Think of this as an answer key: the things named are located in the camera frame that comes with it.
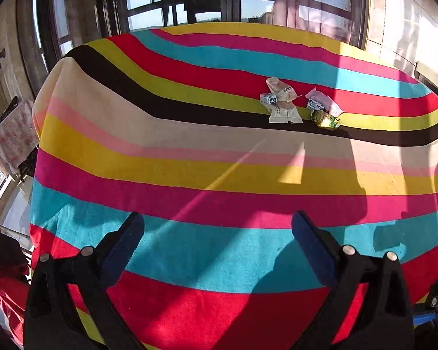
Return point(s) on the small white snack packet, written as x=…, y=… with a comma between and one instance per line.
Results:
x=268, y=98

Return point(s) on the white barcode snack packet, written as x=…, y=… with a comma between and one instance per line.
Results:
x=314, y=106

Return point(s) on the clear pinkish snack packet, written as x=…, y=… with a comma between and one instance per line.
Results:
x=279, y=87

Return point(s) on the green snack packet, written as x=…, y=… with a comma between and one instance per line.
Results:
x=326, y=121

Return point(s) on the pink snack packet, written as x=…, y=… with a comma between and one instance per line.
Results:
x=325, y=100

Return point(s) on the striped colourful blanket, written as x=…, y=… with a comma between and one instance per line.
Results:
x=219, y=175

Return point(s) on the floral cloth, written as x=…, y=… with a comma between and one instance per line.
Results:
x=12, y=135

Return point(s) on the white ledge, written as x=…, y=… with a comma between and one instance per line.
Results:
x=434, y=76

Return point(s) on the red cloth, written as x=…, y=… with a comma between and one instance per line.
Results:
x=3, y=262

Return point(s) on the wall fixture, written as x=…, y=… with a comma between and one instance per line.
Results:
x=0, y=57

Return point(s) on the clear pale biscuit packet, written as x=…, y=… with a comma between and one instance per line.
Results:
x=284, y=113

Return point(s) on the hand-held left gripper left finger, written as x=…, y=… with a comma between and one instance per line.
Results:
x=126, y=248

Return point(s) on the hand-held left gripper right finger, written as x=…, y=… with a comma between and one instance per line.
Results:
x=312, y=248

